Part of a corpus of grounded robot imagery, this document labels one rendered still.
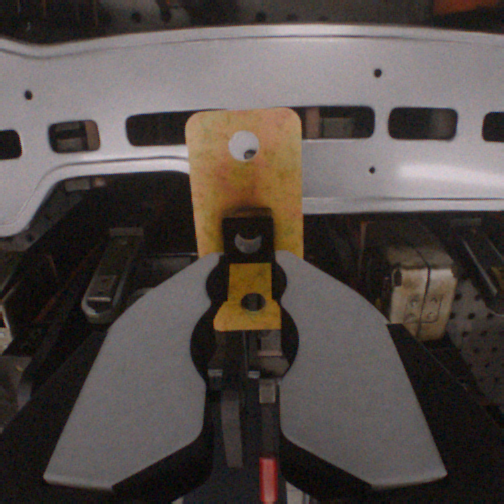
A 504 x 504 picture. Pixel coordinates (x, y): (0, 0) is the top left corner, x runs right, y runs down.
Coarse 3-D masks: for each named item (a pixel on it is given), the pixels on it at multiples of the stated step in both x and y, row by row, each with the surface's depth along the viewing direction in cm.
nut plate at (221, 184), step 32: (192, 128) 13; (224, 128) 13; (256, 128) 13; (288, 128) 13; (192, 160) 13; (224, 160) 13; (256, 160) 13; (288, 160) 13; (192, 192) 14; (224, 192) 14; (256, 192) 14; (288, 192) 13; (224, 224) 13; (256, 224) 13; (288, 224) 14; (256, 256) 13; (256, 288) 15; (224, 320) 16; (256, 320) 16
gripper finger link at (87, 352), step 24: (96, 336) 9; (72, 360) 8; (48, 384) 8; (72, 384) 8; (24, 408) 7; (48, 408) 7; (72, 408) 7; (0, 432) 6; (24, 432) 7; (48, 432) 7; (0, 456) 6; (24, 456) 6; (48, 456) 6; (0, 480) 6; (24, 480) 6
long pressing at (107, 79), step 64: (0, 64) 34; (64, 64) 34; (128, 64) 34; (192, 64) 34; (256, 64) 34; (320, 64) 34; (384, 64) 34; (448, 64) 33; (0, 128) 37; (384, 128) 36; (0, 192) 40; (320, 192) 39; (384, 192) 39; (448, 192) 39
